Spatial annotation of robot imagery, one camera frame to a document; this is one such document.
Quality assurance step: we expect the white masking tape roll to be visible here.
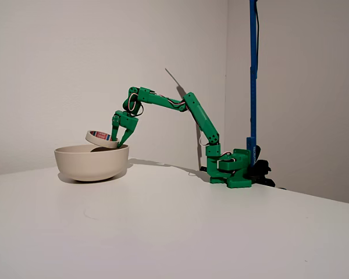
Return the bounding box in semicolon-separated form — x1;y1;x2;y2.
85;130;120;149

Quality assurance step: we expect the white round bowl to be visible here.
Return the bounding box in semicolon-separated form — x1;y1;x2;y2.
54;144;130;183

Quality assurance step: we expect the black table clamp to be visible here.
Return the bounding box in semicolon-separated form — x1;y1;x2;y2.
250;144;276;187

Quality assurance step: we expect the blue camera pole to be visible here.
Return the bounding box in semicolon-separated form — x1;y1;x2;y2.
246;0;261;168

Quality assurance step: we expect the black camera cable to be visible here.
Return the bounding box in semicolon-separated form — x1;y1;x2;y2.
255;0;262;77

